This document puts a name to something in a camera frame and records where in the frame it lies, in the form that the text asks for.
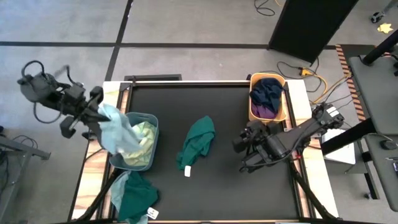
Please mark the black partition panel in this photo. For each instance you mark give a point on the black partition panel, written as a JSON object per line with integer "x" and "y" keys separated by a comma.
{"x": 311, "y": 25}

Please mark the navy blue towel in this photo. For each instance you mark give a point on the navy blue towel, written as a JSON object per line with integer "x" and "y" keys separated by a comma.
{"x": 267, "y": 91}

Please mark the dark green towel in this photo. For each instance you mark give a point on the dark green towel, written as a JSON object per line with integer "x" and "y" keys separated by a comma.
{"x": 136, "y": 196}
{"x": 196, "y": 140}

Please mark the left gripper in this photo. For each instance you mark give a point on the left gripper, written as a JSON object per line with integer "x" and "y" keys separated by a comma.
{"x": 81, "y": 109}

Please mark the black frame strut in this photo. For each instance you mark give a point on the black frame strut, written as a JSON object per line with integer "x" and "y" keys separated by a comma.
{"x": 311, "y": 193}
{"x": 99, "y": 196}

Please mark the yellow star paper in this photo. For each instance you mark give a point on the yellow star paper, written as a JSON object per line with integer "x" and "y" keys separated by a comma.
{"x": 385, "y": 28}

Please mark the black computer mouse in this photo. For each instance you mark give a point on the black computer mouse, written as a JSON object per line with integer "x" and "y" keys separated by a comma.
{"x": 388, "y": 145}

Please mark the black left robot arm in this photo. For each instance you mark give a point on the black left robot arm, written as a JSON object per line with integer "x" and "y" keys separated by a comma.
{"x": 40, "y": 90}

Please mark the striped hazard floor strip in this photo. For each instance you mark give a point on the striped hazard floor strip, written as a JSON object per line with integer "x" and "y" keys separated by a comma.
{"x": 350, "y": 84}

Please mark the light blue towel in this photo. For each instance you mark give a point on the light blue towel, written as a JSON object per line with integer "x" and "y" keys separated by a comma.
{"x": 116, "y": 189}
{"x": 118, "y": 133}

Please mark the teal plastic basket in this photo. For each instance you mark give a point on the teal plastic basket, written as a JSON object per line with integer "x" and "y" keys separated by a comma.
{"x": 143, "y": 117}

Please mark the black caster wheel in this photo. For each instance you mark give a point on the black caster wheel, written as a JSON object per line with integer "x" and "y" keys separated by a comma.
{"x": 377, "y": 17}

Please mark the black flat bar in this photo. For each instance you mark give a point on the black flat bar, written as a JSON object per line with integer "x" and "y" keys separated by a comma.
{"x": 152, "y": 77}

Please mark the black desk beam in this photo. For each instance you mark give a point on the black desk beam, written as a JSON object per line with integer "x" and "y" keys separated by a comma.
{"x": 348, "y": 137}

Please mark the yellow plastic basket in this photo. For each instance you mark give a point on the yellow plastic basket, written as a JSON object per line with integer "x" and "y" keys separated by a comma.
{"x": 267, "y": 75}

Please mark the white box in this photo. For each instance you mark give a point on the white box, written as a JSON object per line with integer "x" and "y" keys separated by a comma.
{"x": 342, "y": 154}

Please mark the light green towel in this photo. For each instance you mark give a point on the light green towel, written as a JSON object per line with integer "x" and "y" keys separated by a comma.
{"x": 146, "y": 137}

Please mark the black table frame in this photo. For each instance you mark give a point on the black table frame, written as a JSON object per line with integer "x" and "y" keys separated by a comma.
{"x": 127, "y": 87}

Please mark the grey metal stand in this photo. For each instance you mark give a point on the grey metal stand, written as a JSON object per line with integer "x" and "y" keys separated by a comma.
{"x": 28, "y": 148}

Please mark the black desk pole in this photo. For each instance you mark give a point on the black desk pole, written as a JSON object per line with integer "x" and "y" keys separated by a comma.
{"x": 379, "y": 49}

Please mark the grey desk top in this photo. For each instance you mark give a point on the grey desk top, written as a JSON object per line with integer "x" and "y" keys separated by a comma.
{"x": 382, "y": 174}
{"x": 373, "y": 93}

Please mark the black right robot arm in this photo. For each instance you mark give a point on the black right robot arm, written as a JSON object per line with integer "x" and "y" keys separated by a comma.
{"x": 304, "y": 129}

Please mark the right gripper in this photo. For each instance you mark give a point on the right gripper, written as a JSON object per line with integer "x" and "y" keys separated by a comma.
{"x": 264, "y": 143}

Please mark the purple towel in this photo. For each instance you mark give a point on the purple towel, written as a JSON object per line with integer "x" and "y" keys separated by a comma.
{"x": 264, "y": 113}

